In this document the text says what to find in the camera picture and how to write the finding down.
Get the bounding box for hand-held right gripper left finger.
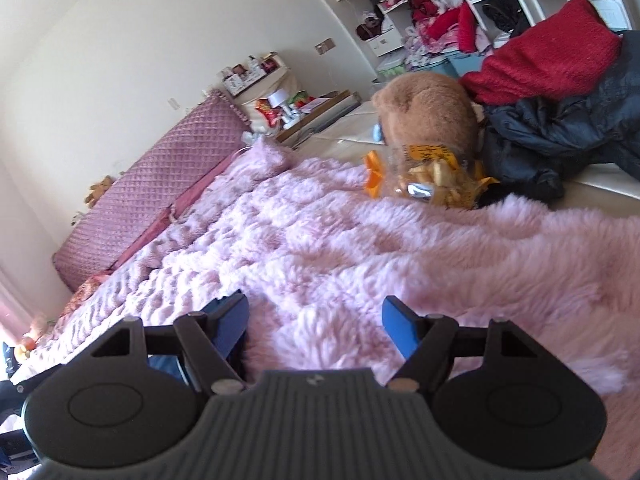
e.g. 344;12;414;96
92;291;250;395

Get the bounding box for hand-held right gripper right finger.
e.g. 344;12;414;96
382;296;538;392

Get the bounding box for pink fluffy blanket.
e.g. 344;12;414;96
30;137;640;480

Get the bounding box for floral pink pillow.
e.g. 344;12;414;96
60;272;114;317

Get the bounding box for orange snack bag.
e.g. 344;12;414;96
362;144;501;210

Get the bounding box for pink quilted headboard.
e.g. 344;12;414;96
52;89;251;293

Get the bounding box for small brown plush toy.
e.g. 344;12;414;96
82;175;117;209

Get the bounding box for orange plush toy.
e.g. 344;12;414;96
15;315;49;357

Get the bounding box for red snack bag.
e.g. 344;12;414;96
255;97;282;127

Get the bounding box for brown teddy bear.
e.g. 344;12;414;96
371;71;484;162

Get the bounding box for navy patterned bag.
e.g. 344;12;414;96
0;342;24;387

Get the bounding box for white table lamp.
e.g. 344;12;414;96
270;89;297;127

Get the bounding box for wooden bedside table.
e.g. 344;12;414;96
275;90;362;149

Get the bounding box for black puffer jacket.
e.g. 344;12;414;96
475;30;640;199

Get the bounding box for green translucent storage bin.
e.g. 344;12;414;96
376;55;409;82

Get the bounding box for blue storage bin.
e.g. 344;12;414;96
420;52;489;79

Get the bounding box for white drawer box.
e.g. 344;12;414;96
357;22;404;57

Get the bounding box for pile of colourful clothes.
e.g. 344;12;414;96
345;0;532;67

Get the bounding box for red knitted garment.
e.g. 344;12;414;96
460;0;623;107

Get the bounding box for white wall shelf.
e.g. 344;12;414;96
220;52;287;97

